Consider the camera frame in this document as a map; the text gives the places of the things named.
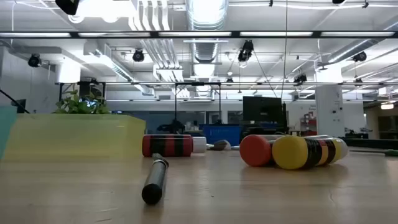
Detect yellow translucent plastic bin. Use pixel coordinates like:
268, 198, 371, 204
2, 113, 146, 162

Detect black paintbrush silver ferrule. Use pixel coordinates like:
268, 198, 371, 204
141, 152, 170, 205

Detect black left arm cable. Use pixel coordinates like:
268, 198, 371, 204
0, 88, 30, 114

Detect black aluminium table frame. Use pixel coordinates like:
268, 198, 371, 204
340, 136, 398, 150

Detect red tool cart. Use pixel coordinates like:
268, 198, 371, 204
300, 111, 318, 136

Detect yellow paint bottle white cap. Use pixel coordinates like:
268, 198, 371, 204
271, 135, 349, 170

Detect small dark monitor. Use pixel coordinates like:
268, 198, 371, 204
11, 98, 27, 114

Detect thin hanging cable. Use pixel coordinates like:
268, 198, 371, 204
280, 0, 289, 99

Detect black metal rig frame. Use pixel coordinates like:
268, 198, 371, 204
58, 80, 107, 102
174, 81, 222, 125

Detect black desk equipment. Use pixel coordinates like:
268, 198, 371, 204
157, 119, 187, 135

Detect fan paintbrush dark bristles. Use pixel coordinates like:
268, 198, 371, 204
207, 139, 233, 152

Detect white square column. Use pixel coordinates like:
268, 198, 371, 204
315, 85, 346, 138

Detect silver round air duct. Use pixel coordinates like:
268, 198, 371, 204
185, 0, 229, 98

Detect blue plastic basket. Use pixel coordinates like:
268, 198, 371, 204
198, 124, 243, 146

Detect black computer monitor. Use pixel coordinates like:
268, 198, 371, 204
242, 96, 284, 126

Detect red capped bottle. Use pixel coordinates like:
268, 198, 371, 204
239, 134, 330, 167

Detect green translucent plastic bin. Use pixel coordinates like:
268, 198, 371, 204
0, 105, 18, 159

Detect green leafy plant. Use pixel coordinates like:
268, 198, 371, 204
53, 89, 110, 114

